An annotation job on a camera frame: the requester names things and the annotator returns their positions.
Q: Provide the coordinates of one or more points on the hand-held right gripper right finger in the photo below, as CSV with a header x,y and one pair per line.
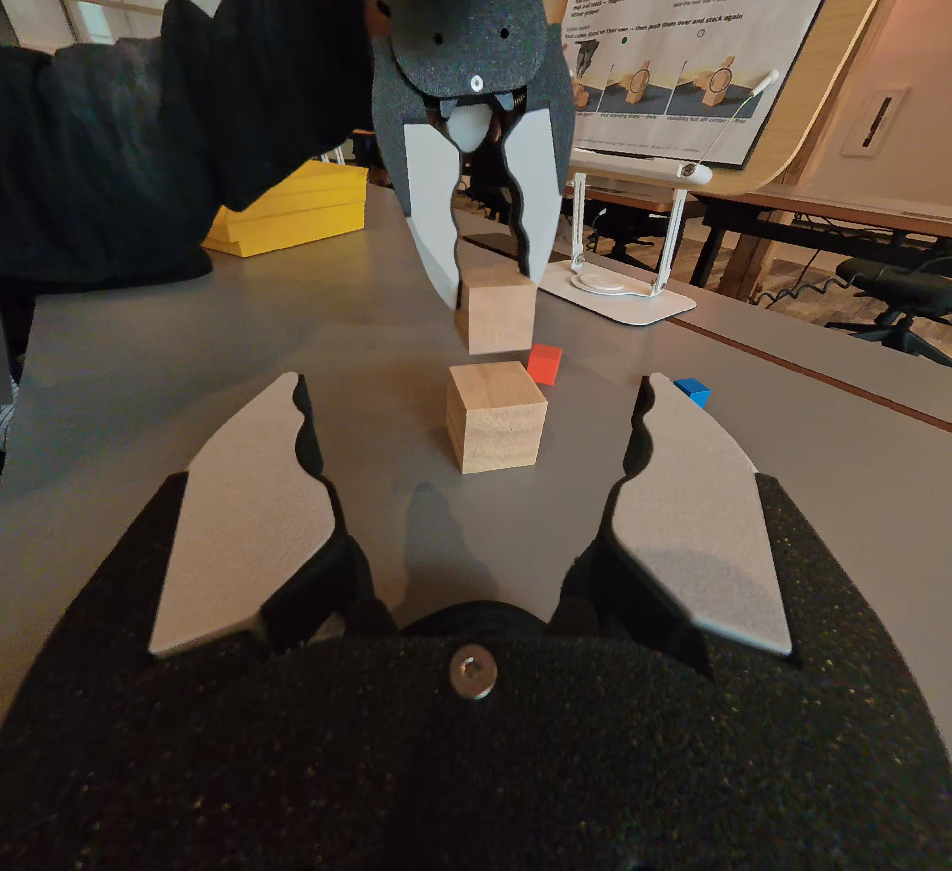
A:
x,y
707,536

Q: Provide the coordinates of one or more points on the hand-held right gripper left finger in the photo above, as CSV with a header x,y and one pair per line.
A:
x,y
238,536

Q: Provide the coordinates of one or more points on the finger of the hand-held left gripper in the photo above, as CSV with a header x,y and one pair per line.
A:
x,y
533,194
432,209

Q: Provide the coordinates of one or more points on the medium wooden cube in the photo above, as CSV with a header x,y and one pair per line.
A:
x,y
496,313

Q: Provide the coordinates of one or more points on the tiny blue cube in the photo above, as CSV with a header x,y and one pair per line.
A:
x,y
692,392

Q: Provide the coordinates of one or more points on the small red cube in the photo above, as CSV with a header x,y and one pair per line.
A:
x,y
545,365

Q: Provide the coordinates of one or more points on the large wooden cube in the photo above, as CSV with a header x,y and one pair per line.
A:
x,y
496,417

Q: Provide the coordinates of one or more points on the person's left forearm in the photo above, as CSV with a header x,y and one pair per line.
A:
x,y
164,127

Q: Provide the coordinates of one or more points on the yellow plastic bin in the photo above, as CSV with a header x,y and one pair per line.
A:
x,y
290,209

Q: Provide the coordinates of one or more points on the printed instruction sheet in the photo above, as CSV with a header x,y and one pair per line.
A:
x,y
699,23

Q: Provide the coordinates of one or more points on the long wooden office table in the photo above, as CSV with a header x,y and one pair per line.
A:
x,y
833,202

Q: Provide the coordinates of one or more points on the black office chair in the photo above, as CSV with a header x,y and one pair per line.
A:
x,y
900,298

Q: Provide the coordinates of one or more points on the white instruction sheet stand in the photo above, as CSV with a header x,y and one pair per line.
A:
x,y
833,68

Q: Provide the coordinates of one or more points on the white wall sign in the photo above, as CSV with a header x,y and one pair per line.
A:
x,y
875,120

